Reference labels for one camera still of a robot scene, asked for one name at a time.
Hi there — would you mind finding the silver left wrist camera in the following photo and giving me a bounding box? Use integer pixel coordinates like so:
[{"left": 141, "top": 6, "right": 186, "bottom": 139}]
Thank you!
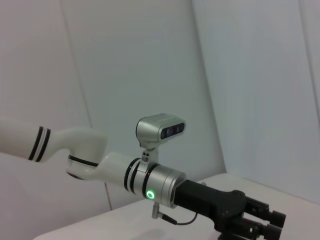
[{"left": 135, "top": 113, "right": 187, "bottom": 174}]

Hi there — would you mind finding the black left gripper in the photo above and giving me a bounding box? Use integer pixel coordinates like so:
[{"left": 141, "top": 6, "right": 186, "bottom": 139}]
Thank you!
[{"left": 174, "top": 179, "right": 287, "bottom": 240}]

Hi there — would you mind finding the left wrist connector cable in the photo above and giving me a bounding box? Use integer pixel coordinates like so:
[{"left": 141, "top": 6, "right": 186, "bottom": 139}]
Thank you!
[{"left": 150, "top": 202, "right": 200, "bottom": 225}]

